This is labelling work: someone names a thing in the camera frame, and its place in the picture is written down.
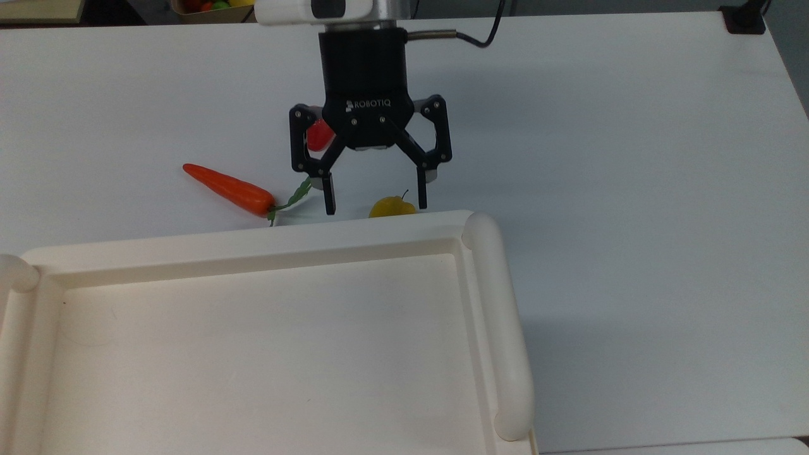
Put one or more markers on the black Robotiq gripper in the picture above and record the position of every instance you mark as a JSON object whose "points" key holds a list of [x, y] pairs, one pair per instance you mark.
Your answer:
{"points": [[363, 69]]}

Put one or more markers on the red toy wax apple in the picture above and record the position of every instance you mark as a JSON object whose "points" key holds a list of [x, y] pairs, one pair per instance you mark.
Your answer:
{"points": [[319, 134]]}

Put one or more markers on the yellow toy starfruit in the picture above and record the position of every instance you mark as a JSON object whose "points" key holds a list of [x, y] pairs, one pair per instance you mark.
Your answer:
{"points": [[390, 207]]}

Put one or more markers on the orange toy carrot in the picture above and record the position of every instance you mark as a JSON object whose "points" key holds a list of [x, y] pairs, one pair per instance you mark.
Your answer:
{"points": [[234, 189]]}

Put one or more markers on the wooden box of toy fruit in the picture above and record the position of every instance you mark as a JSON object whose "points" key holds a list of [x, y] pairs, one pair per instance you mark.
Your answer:
{"points": [[189, 18]]}

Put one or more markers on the cream white tray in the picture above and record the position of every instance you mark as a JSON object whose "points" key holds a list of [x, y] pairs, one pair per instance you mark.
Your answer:
{"points": [[253, 347]]}

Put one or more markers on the beige side shelf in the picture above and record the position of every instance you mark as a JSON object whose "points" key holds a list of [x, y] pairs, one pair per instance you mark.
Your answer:
{"points": [[38, 9]]}

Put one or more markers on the black table clamp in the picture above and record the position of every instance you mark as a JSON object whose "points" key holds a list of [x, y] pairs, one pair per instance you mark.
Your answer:
{"points": [[742, 20]]}

